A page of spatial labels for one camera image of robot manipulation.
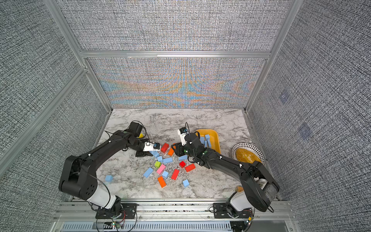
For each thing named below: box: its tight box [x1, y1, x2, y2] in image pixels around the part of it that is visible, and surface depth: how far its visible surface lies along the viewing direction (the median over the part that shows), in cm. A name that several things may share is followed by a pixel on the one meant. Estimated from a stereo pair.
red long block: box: [171, 168, 180, 181], surface depth 88 cm
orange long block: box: [167, 147, 175, 157], surface depth 97 cm
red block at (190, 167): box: [185, 163, 196, 173], surface depth 90 cm
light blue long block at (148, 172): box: [143, 167, 154, 178], surface depth 88 cm
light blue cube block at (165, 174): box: [162, 170, 170, 179], surface depth 85 cm
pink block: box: [156, 163, 166, 175], surface depth 89 cm
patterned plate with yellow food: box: [231, 142, 265, 165], surface depth 94 cm
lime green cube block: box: [154, 160, 161, 169], surface depth 90 cm
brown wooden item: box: [235, 185, 244, 192], surface depth 80 cm
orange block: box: [157, 175, 167, 189], surface depth 85 cm
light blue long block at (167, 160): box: [162, 157, 174, 164], surface depth 93 cm
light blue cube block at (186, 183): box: [182, 178, 190, 188], surface depth 83 cm
